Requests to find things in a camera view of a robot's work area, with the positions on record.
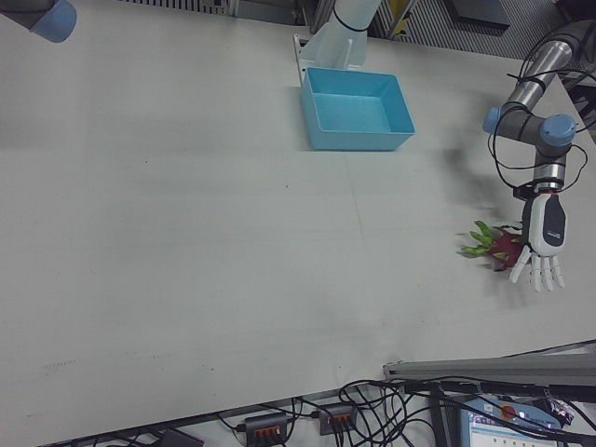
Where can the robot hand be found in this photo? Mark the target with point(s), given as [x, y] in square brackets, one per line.
[542, 228]

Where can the pink dragon fruit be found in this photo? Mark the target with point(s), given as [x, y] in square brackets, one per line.
[505, 244]

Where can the aluminium profile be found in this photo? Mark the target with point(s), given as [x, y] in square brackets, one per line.
[465, 370]

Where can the light blue teach pendant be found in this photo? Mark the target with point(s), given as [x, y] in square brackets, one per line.
[512, 433]

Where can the light blue plastic bin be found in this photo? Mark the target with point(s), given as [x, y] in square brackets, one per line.
[326, 135]

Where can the gray USB hub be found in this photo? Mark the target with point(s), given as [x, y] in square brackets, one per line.
[337, 414]
[267, 423]

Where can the white stand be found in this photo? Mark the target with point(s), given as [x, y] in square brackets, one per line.
[344, 28]

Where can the dark gray flat box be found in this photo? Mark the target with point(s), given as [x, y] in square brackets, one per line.
[179, 438]

